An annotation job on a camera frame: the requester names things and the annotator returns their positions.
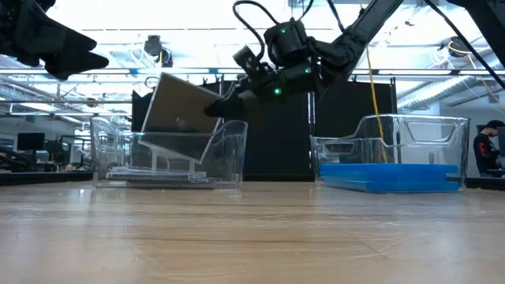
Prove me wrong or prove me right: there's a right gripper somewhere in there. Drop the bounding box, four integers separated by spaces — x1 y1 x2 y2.
203 62 329 120

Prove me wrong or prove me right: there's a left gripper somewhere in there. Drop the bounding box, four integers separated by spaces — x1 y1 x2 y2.
0 0 110 82

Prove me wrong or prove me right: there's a black-tray clear jewel case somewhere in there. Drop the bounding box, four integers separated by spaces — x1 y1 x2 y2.
137 71 225 165

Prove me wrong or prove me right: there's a clear plastic bin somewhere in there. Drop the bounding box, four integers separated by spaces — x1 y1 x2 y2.
89 115 249 190
309 114 472 195

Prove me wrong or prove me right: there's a black partition panel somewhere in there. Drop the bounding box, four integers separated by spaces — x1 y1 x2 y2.
131 77 398 183

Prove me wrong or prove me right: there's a dark monitor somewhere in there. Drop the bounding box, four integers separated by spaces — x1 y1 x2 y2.
16 132 46 151

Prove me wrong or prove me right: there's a person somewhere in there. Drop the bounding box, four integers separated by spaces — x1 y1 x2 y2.
472 119 505 178

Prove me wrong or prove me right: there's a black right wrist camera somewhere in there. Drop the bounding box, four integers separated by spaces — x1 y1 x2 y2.
232 44 264 78

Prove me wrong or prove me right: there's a yellow cable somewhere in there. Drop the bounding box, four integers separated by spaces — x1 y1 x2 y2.
364 46 391 165

